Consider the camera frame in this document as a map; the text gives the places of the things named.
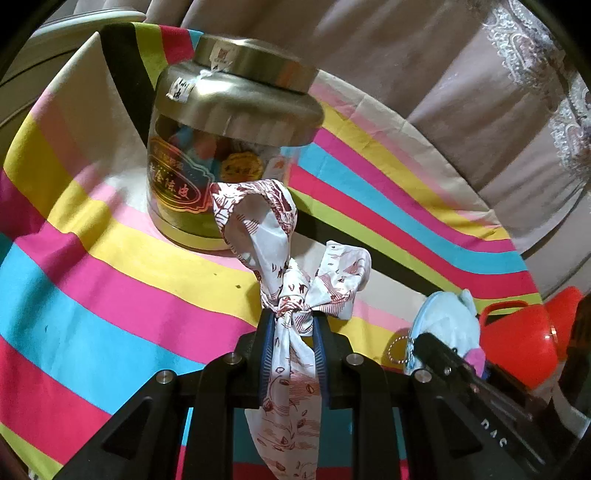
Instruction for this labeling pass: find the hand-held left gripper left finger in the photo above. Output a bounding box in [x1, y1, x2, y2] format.
[60, 308, 278, 480]

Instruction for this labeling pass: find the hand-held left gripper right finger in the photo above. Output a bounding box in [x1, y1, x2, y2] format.
[314, 318, 490, 480]

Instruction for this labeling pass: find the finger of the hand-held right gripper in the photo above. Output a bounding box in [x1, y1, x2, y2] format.
[413, 332, 485, 384]

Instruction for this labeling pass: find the light blue plush pouch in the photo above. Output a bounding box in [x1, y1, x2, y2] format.
[404, 288, 485, 374]

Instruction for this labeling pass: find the white red printed scarf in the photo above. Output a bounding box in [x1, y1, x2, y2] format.
[210, 181, 372, 478]

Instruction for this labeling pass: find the red ceramic jar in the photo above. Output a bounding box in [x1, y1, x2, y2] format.
[478, 300, 561, 389]
[545, 286, 583, 344]

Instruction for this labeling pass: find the gold tin jar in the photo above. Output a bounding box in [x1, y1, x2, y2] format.
[147, 36, 324, 252]

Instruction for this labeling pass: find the colourful striped cloth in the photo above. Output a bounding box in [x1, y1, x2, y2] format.
[0, 22, 543, 480]

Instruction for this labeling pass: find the beige curtain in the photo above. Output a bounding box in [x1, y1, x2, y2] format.
[92, 0, 591, 301]

